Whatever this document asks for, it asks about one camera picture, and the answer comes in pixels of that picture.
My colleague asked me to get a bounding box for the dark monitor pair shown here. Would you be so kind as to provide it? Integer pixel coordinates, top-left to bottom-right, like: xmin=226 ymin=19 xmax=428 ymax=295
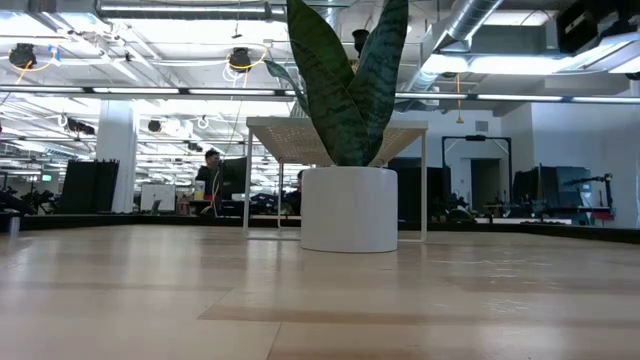
xmin=511 ymin=165 xmax=595 ymax=207

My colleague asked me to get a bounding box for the green plant in white pot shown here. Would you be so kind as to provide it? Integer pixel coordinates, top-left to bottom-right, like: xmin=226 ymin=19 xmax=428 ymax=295
xmin=263 ymin=0 xmax=410 ymax=254

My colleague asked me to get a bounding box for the black gantry frame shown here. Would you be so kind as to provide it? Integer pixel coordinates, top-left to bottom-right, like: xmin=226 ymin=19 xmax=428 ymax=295
xmin=440 ymin=134 xmax=513 ymax=217

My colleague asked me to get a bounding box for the black reel with yellow cable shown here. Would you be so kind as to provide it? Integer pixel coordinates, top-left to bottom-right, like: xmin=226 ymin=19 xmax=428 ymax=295
xmin=7 ymin=42 xmax=62 ymax=85
xmin=221 ymin=45 xmax=272 ymax=84

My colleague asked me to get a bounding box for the white building column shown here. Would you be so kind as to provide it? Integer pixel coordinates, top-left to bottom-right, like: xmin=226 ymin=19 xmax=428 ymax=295
xmin=95 ymin=98 xmax=140 ymax=215

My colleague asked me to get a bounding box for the white perforated metal shelf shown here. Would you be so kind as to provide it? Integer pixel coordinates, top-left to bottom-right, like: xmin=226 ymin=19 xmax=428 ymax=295
xmin=242 ymin=116 xmax=430 ymax=244

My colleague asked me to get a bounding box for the black desk monitor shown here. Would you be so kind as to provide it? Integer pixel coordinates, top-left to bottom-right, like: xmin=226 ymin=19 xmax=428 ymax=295
xmin=218 ymin=156 xmax=249 ymax=202

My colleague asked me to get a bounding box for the tall black candlestick holder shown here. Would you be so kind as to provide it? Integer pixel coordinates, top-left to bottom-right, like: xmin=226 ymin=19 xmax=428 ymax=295
xmin=350 ymin=28 xmax=371 ymax=57

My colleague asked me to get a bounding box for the silver ventilation duct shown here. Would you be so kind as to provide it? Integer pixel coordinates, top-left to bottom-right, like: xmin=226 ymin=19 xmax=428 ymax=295
xmin=398 ymin=0 xmax=505 ymax=94

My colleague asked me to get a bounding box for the black aluminium table frame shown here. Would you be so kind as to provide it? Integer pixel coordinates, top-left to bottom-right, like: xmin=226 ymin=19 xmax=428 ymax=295
xmin=0 ymin=209 xmax=640 ymax=246

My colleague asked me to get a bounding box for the white board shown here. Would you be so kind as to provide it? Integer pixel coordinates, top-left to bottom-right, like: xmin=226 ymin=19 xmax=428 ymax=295
xmin=139 ymin=182 xmax=178 ymax=214

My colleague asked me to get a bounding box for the black partition panel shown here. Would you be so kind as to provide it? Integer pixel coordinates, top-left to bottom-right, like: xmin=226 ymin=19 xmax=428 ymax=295
xmin=59 ymin=159 xmax=121 ymax=216

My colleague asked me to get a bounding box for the person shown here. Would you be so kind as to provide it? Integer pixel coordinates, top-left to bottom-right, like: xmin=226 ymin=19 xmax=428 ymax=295
xmin=194 ymin=148 xmax=224 ymax=202
xmin=285 ymin=169 xmax=304 ymax=217

